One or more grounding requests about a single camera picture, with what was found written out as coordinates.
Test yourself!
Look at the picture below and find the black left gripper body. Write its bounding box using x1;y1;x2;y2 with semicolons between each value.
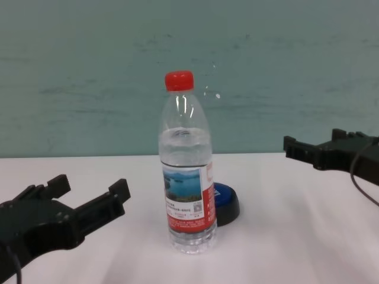
0;198;82;275

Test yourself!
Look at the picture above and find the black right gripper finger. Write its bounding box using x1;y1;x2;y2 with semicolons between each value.
283;135;317;169
331;128;371;143

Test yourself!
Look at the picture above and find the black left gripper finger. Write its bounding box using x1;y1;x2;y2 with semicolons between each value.
69;178;131;237
11;174;71;205

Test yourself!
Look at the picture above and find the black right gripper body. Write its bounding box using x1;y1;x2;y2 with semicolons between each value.
314;141;379;186

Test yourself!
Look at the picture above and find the blue push button black base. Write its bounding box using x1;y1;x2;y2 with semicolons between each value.
213;182;241;228

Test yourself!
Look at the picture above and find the clear water bottle red cap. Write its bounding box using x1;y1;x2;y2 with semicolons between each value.
159;70;219;256

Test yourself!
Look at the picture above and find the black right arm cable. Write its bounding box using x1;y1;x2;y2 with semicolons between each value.
349;141;379;206

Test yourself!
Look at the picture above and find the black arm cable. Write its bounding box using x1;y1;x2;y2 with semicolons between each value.
0;239;23;284
349;141;379;206

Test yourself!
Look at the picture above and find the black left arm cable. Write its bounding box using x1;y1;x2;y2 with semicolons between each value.
0;239;23;284

